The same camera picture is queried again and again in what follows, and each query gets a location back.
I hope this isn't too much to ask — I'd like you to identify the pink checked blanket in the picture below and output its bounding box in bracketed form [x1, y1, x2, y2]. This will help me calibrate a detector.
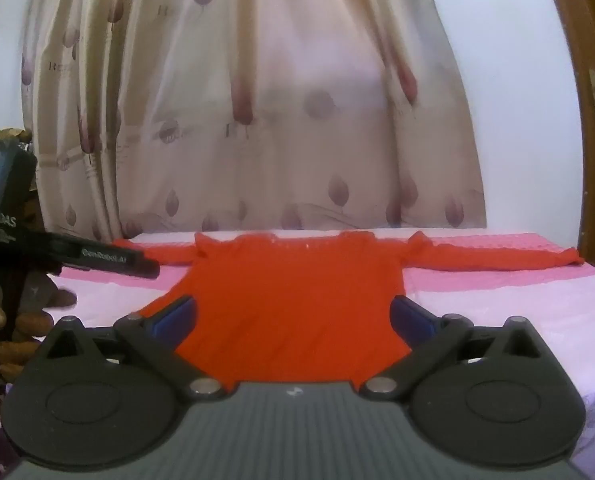
[27, 227, 595, 480]

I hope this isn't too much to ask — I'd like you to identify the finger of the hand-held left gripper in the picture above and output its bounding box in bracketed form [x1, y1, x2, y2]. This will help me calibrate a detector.
[48, 231, 161, 280]

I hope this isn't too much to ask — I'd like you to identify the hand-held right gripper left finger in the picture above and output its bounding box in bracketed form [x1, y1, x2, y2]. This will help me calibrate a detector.
[31, 294, 230, 402]

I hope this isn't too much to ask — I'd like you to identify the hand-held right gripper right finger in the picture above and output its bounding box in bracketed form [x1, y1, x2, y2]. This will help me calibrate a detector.
[359, 296, 554, 402]

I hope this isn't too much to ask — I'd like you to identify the red knit sweater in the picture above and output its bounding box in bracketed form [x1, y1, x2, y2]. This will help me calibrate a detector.
[112, 230, 585, 396]

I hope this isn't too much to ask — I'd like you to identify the beige leaf print curtain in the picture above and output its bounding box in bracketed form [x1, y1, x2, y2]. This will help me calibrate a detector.
[20, 0, 488, 241]

